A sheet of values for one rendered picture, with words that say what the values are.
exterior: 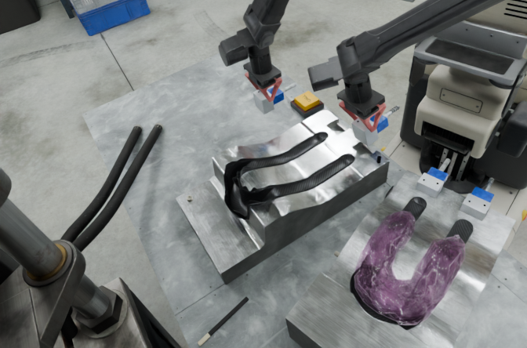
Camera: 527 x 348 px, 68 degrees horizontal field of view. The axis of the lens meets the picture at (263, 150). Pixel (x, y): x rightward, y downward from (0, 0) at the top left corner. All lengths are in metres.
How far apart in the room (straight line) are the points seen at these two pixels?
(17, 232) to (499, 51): 1.12
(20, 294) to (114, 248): 1.33
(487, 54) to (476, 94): 0.16
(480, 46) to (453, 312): 0.66
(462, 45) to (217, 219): 0.78
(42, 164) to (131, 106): 1.39
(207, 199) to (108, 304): 0.33
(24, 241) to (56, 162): 2.02
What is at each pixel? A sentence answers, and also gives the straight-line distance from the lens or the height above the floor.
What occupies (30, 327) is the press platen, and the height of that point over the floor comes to 1.04.
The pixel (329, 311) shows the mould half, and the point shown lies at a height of 0.91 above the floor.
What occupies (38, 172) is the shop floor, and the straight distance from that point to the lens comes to 2.77.
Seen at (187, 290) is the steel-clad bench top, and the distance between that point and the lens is 0.99.
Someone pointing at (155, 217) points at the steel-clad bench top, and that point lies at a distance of 1.13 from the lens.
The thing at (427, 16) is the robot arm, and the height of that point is 1.33.
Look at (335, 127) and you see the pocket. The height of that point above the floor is 0.86.
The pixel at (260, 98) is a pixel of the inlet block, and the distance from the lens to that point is 1.12.
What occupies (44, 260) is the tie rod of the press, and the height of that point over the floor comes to 1.08.
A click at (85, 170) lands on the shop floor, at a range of 2.60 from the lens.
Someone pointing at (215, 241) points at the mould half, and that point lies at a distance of 0.96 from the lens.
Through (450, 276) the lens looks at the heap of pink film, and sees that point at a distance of 0.87.
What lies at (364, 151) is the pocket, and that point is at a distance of 1.09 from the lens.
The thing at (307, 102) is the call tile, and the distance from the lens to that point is 1.28.
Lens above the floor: 1.67
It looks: 46 degrees down
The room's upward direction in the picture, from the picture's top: 10 degrees counter-clockwise
